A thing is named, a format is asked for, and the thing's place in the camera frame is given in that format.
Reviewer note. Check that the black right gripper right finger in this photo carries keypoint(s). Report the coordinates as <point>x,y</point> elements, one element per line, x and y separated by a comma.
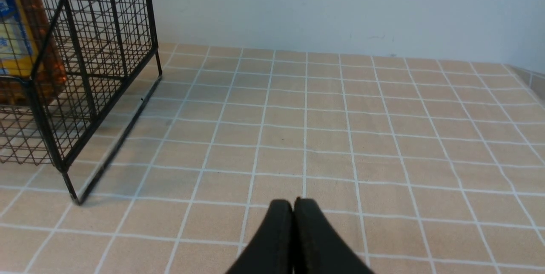
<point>318,248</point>

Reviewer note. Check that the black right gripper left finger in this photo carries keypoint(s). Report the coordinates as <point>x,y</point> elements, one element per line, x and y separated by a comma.
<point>269,250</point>

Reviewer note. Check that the cooking wine bottle yellow label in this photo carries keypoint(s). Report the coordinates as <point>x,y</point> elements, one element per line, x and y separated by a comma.
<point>27,54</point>

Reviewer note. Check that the black wire mesh rack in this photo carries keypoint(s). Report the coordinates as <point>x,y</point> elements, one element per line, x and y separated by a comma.
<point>104,45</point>

